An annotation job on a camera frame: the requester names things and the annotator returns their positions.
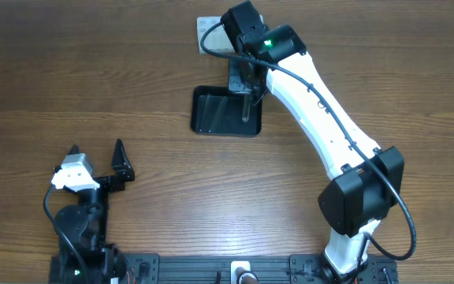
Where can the black tray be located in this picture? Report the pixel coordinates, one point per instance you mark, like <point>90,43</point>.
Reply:
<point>231,126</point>

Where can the clear test tube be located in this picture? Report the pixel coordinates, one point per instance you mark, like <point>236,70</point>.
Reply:
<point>246,112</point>

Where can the mounting rail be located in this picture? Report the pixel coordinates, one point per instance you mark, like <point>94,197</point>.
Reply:
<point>195,270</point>

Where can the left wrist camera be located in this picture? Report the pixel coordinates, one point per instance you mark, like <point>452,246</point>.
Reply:
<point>73,173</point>

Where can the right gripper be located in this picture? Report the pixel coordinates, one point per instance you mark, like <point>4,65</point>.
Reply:
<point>240,77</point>

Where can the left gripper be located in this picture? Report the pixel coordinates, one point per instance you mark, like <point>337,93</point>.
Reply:
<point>110,183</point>

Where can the white test tube rack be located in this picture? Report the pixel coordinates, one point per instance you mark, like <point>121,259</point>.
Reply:
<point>217,39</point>

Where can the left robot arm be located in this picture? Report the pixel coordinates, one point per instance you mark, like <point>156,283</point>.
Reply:
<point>79,225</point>

